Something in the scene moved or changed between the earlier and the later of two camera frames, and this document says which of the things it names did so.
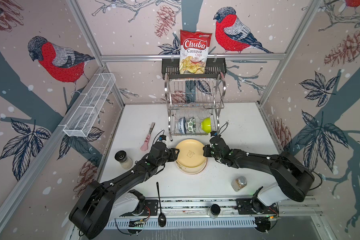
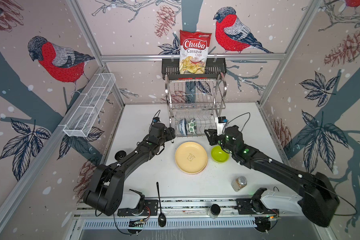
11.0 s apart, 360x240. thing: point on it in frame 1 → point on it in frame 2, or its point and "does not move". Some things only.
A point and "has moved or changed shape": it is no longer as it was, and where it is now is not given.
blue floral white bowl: [182, 125] does not move
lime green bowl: [206, 124] has moved or changed shape
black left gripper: [172, 154] → [170, 133]
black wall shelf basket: [215, 68] does not move
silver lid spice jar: [239, 183] does not move
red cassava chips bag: [194, 47] does not move
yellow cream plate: [191, 153] has moved or changed shape
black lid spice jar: [121, 156] does not move
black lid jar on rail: [215, 210] does not move
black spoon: [162, 220] does not move
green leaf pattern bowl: [191, 125] does not move
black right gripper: [205, 149] → [212, 137]
